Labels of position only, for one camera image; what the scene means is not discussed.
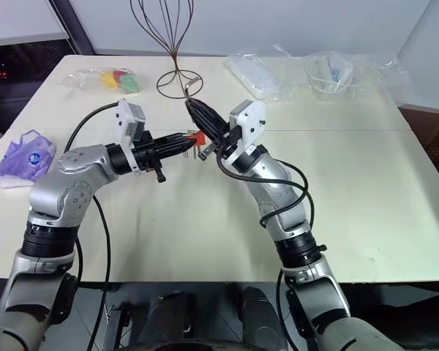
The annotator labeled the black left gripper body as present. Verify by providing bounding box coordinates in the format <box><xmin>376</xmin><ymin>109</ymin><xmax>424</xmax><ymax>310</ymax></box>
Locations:
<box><xmin>131</xmin><ymin>129</ymin><xmax>168</xmax><ymax>184</ymax></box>

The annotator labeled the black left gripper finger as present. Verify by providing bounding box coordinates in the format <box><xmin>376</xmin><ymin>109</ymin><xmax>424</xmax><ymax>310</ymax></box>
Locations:
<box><xmin>153</xmin><ymin>143</ymin><xmax>193</xmax><ymax>158</ymax></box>
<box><xmin>152</xmin><ymin>133</ymin><xmax>191</xmax><ymax>146</ymax></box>

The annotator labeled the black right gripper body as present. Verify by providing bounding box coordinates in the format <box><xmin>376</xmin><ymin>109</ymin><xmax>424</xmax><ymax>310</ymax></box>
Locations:
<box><xmin>198</xmin><ymin>124</ymin><xmax>243</xmax><ymax>164</ymax></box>

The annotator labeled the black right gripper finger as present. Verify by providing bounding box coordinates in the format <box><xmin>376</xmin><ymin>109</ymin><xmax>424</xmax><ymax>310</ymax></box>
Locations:
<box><xmin>187</xmin><ymin>97</ymin><xmax>230</xmax><ymax>139</ymax></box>
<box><xmin>184</xmin><ymin>98</ymin><xmax>224</xmax><ymax>144</ymax></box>

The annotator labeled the red hex key holder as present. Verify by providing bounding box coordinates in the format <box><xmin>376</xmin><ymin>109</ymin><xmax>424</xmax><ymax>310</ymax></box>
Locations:
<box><xmin>182</xmin><ymin>129</ymin><xmax>206</xmax><ymax>160</ymax></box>

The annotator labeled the silver hex key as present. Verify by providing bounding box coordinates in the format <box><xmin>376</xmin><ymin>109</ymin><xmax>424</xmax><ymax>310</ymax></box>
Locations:
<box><xmin>182</xmin><ymin>77</ymin><xmax>203</xmax><ymax>102</ymax></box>

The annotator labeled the clear flat plastic package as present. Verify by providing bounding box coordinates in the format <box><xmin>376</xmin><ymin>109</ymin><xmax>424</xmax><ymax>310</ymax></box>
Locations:
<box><xmin>224</xmin><ymin>53</ymin><xmax>294</xmax><ymax>102</ymax></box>

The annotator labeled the clear bag with coloured items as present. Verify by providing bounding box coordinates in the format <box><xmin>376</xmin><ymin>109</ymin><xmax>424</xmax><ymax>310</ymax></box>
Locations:
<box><xmin>56</xmin><ymin>67</ymin><xmax>151</xmax><ymax>95</ymax></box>

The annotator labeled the purple plastic bag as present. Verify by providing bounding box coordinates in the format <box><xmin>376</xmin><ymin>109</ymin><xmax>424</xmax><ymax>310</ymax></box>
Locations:
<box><xmin>0</xmin><ymin>129</ymin><xmax>58</xmax><ymax>189</ymax></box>

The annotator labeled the crumpled clear plastic bag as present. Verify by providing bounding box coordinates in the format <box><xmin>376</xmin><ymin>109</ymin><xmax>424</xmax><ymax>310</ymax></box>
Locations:
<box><xmin>372</xmin><ymin>53</ymin><xmax>415</xmax><ymax>107</ymax></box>

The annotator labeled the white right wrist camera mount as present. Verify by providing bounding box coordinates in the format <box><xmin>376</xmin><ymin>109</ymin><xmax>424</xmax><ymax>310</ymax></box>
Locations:
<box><xmin>228</xmin><ymin>99</ymin><xmax>267</xmax><ymax>166</ymax></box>

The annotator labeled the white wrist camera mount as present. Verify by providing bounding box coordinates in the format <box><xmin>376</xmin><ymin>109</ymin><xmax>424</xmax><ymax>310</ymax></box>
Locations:
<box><xmin>114</xmin><ymin>98</ymin><xmax>148</xmax><ymax>173</ymax></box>
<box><xmin>228</xmin><ymin>99</ymin><xmax>267</xmax><ymax>166</ymax></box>

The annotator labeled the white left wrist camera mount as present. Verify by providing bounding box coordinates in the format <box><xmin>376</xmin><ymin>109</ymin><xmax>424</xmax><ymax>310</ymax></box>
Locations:
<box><xmin>114</xmin><ymin>98</ymin><xmax>148</xmax><ymax>173</ymax></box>

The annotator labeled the brown wire stand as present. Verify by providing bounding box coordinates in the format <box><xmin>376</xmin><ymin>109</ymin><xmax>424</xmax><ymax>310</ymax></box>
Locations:
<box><xmin>129</xmin><ymin>0</ymin><xmax>205</xmax><ymax>100</ymax></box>

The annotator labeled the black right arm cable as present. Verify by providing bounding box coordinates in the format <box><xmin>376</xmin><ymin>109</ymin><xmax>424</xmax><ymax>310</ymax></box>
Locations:
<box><xmin>215</xmin><ymin>145</ymin><xmax>315</xmax><ymax>351</ymax></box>

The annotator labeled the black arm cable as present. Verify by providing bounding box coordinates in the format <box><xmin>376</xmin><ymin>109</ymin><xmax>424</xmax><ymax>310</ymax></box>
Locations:
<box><xmin>64</xmin><ymin>102</ymin><xmax>121</xmax><ymax>351</ymax></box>
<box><xmin>215</xmin><ymin>145</ymin><xmax>315</xmax><ymax>351</ymax></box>

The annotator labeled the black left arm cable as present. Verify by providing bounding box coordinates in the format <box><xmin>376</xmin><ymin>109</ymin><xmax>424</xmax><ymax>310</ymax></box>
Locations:
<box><xmin>64</xmin><ymin>102</ymin><xmax>121</xmax><ymax>351</ymax></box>

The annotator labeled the clear bag with white cord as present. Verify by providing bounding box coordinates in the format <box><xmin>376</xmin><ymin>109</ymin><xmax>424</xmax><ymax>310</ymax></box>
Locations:
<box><xmin>301</xmin><ymin>50</ymin><xmax>355</xmax><ymax>102</ymax></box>

